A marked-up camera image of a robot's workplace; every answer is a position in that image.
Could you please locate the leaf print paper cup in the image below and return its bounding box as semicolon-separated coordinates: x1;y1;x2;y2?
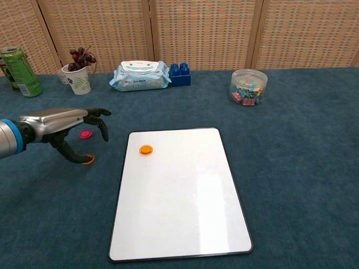
61;63;92;96

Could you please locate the dark purple grape bunch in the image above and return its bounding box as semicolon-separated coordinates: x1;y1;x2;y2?
67;46;98;72

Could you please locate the green drink can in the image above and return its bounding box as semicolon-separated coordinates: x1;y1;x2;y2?
0;46;44;98

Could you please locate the light blue wet wipes pack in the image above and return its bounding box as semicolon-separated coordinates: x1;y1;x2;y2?
108;60;172;92

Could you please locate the woven wooden folding screen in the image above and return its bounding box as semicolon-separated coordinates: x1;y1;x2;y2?
0;0;359;77

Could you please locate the clear jar of binder clips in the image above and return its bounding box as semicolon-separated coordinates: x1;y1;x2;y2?
230;68;269;107

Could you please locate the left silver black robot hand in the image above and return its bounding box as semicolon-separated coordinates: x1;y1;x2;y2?
18;108;112;165

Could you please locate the blue felt table cover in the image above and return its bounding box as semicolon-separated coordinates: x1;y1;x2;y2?
0;66;359;269

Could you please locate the white magnetic whiteboard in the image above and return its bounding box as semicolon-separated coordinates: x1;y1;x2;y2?
108;127;254;263

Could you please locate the blue building block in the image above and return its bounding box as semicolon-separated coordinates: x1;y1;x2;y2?
169;62;192;87

